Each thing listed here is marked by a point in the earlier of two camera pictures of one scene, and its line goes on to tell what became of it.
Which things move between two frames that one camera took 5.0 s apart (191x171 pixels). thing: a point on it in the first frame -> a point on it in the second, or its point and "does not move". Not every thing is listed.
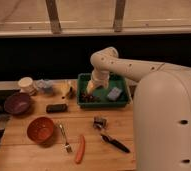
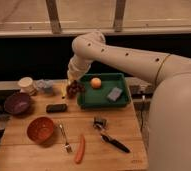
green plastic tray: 116,81 does not move
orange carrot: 81,148 does not move
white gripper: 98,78 -> 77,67
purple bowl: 17,103 does not move
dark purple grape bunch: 88,98 -> 74,89
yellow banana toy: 65,88 does not move
